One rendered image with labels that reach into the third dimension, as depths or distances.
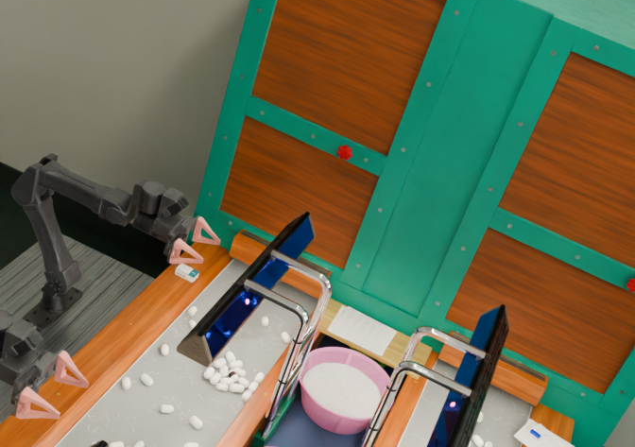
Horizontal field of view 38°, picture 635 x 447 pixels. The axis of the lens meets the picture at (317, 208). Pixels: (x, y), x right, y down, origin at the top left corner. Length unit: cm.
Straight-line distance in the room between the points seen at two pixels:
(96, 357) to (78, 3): 171
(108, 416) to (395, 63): 112
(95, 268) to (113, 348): 44
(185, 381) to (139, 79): 157
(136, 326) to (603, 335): 124
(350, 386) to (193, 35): 153
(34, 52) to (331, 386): 199
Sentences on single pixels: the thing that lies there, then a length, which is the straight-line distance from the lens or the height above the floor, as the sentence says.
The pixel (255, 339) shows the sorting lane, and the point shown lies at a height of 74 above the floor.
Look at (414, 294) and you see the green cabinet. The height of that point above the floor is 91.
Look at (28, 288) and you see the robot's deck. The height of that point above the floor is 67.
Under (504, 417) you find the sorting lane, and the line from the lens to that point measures 265.
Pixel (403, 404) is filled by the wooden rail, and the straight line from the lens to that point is 249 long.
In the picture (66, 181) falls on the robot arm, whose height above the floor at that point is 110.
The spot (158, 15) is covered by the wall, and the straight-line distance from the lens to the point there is 349.
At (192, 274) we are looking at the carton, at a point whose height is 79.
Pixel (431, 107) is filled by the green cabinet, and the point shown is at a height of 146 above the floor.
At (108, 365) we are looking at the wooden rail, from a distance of 233.
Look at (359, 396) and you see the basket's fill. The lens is 251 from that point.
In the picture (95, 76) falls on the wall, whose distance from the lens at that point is 372.
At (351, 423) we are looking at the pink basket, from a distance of 241.
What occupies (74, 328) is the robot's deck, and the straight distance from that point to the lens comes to 255.
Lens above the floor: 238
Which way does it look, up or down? 31 degrees down
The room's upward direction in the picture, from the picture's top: 19 degrees clockwise
